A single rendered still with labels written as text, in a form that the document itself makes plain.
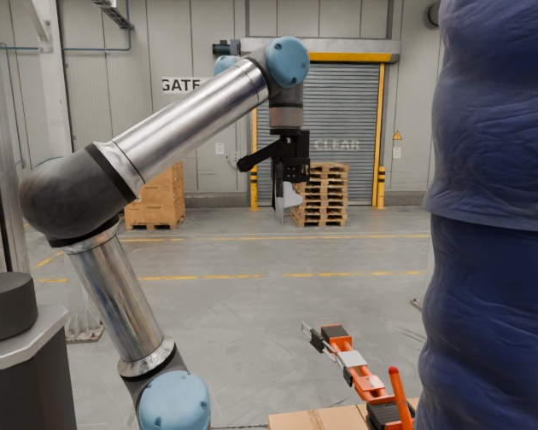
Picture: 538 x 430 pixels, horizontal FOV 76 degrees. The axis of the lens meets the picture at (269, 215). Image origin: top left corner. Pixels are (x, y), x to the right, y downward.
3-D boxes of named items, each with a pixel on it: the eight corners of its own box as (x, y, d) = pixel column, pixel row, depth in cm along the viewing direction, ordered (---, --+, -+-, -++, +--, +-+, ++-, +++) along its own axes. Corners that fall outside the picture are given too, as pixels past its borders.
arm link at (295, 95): (258, 55, 75) (291, 61, 79) (259, 108, 77) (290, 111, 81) (277, 47, 68) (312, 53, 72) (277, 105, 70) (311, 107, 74)
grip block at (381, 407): (422, 442, 76) (424, 419, 75) (381, 450, 74) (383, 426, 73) (400, 414, 84) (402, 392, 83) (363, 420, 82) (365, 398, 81)
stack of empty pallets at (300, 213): (348, 226, 739) (351, 164, 714) (297, 227, 733) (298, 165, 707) (334, 214, 865) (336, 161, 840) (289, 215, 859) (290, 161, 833)
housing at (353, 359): (368, 378, 97) (369, 363, 96) (345, 381, 96) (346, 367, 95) (357, 363, 104) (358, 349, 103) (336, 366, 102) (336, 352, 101)
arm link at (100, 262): (149, 446, 65) (-1, 174, 47) (137, 398, 78) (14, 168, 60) (207, 408, 70) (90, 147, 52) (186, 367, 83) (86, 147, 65)
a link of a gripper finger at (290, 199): (306, 217, 71) (302, 178, 74) (277, 217, 70) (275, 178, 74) (303, 223, 73) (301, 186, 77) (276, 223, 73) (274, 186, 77)
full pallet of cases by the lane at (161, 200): (175, 229, 711) (170, 142, 677) (124, 229, 705) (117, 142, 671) (185, 217, 830) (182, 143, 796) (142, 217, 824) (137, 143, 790)
